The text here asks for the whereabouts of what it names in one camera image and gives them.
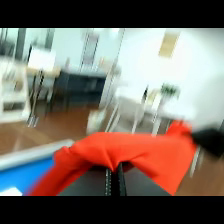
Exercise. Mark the silver frame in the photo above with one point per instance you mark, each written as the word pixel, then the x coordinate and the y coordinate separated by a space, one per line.
pixel 30 155

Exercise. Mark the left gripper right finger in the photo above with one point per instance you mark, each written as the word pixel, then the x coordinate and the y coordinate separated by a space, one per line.
pixel 121 183

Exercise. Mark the red T-shirt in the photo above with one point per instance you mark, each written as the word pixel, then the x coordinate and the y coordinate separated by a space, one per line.
pixel 146 150

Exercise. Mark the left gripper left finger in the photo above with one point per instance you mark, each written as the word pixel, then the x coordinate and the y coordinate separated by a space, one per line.
pixel 108 183

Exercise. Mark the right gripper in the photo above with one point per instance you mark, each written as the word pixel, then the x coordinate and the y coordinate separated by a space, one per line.
pixel 210 139

